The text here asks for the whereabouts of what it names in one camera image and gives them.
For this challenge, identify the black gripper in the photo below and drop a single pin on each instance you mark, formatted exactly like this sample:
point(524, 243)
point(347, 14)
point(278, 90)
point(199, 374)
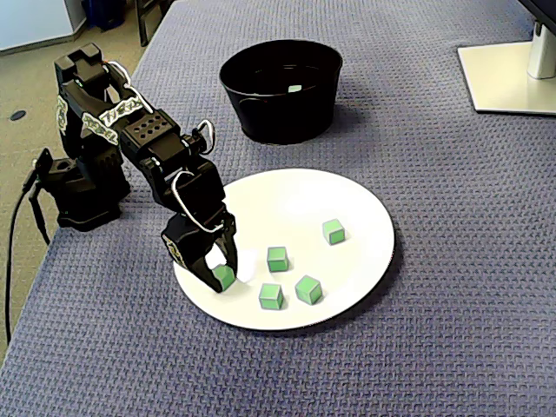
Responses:
point(188, 243)

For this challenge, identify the green foam cube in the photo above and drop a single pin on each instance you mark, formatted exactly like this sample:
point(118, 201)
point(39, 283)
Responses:
point(226, 280)
point(295, 89)
point(271, 297)
point(277, 259)
point(334, 232)
point(308, 290)

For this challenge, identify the white round plate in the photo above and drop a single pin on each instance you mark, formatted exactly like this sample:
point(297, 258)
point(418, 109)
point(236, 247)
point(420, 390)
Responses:
point(360, 260)

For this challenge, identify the black round metal container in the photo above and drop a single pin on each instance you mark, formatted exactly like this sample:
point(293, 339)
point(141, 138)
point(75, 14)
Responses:
point(282, 117)

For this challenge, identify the blue waffle weave cloth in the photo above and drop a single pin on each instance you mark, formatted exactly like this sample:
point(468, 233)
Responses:
point(391, 347)

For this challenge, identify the black round floor cap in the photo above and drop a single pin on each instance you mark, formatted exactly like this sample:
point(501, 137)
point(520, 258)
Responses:
point(18, 115)

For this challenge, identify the blue bin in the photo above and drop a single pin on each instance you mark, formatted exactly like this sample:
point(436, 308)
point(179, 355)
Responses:
point(102, 13)

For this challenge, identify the silver monitor stand base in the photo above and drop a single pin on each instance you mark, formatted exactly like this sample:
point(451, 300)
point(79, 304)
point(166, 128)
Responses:
point(495, 78)

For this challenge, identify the silver monitor stand column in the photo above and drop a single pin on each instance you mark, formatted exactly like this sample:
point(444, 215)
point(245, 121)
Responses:
point(543, 52)

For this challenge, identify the black monitor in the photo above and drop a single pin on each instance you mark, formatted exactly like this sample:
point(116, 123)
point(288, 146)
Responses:
point(547, 8)

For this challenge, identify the dark chair frame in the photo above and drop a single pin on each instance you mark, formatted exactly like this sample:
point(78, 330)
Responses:
point(145, 21)

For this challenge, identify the white wall panel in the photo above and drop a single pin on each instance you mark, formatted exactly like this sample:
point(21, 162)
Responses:
point(30, 21)

